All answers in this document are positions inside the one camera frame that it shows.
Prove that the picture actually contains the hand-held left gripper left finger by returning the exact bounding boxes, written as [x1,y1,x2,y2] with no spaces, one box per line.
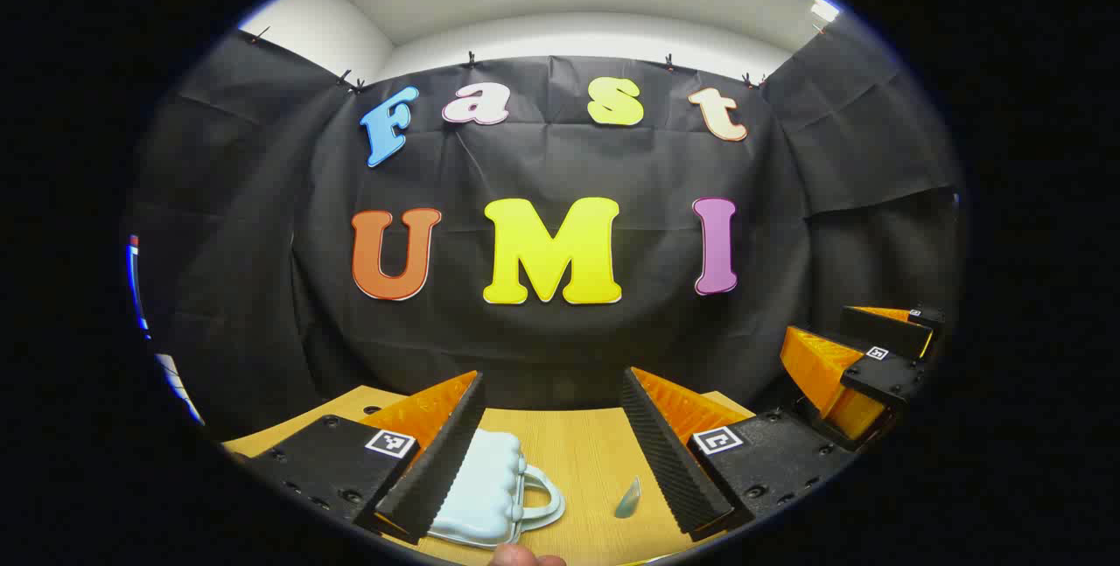
[229,371,487,545]

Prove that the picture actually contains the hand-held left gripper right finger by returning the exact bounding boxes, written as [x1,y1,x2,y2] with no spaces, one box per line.
[619,367,863,539]

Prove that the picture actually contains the light blue suitcase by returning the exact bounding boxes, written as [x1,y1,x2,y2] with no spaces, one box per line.
[426,429,567,548]

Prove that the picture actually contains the black backdrop cloth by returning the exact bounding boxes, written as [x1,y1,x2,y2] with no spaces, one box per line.
[122,19,968,440]

